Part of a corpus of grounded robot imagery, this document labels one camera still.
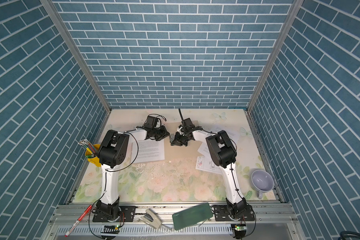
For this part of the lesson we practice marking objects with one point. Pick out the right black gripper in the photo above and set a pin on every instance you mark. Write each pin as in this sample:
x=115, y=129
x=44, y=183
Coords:
x=176, y=141

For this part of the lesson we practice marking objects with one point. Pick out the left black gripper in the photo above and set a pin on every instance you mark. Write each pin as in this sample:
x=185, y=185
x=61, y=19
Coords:
x=164, y=133

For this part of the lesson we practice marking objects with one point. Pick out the beige cardboard folder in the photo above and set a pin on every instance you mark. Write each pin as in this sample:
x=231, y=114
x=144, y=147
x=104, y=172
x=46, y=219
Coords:
x=171, y=152

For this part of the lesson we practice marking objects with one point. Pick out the printed text paper sheet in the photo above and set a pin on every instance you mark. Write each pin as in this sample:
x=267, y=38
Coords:
x=148, y=151

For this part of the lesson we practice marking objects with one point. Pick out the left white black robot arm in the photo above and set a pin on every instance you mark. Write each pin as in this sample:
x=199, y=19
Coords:
x=113, y=152

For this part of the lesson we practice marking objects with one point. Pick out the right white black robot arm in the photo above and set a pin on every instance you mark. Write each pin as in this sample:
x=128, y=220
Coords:
x=223, y=153

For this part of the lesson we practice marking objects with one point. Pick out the metal folder clip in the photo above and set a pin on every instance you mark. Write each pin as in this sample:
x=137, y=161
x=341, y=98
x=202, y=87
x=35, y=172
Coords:
x=172, y=137

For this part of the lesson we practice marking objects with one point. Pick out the diagram paper sheet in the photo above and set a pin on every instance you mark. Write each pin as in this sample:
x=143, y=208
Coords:
x=207, y=165

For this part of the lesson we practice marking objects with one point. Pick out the yellow pen cup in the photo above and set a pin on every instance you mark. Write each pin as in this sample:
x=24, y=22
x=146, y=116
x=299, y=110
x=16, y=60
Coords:
x=92, y=158

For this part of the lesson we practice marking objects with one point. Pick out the coloured pens bundle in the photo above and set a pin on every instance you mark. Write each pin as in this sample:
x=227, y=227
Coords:
x=90, y=148

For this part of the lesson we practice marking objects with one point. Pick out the grey stapler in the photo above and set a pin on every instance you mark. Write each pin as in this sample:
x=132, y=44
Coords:
x=151, y=218

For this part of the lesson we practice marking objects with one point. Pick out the lilac ceramic cup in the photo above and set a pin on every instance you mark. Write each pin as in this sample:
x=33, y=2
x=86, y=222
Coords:
x=262, y=182

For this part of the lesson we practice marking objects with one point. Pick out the red marker pen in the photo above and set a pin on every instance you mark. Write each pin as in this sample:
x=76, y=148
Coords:
x=67, y=233

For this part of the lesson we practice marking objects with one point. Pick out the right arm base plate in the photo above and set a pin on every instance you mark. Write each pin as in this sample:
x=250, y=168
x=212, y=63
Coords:
x=224, y=213

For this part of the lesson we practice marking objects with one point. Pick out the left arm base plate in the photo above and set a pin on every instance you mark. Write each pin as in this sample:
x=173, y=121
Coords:
x=127, y=213

